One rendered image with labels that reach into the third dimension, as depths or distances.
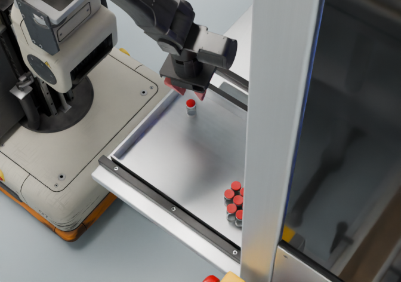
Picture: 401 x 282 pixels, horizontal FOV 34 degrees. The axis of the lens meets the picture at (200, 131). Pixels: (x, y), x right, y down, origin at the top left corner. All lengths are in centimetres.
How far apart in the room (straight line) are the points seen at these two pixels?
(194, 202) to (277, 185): 56
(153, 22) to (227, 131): 42
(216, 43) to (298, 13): 63
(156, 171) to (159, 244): 91
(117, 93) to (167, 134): 83
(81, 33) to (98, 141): 52
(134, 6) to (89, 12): 69
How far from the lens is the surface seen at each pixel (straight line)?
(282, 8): 58
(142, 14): 111
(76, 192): 212
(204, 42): 120
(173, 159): 143
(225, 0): 289
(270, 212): 91
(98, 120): 223
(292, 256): 99
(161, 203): 136
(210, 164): 142
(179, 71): 129
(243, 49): 159
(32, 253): 237
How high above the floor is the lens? 213
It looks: 59 degrees down
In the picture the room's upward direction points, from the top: 4 degrees counter-clockwise
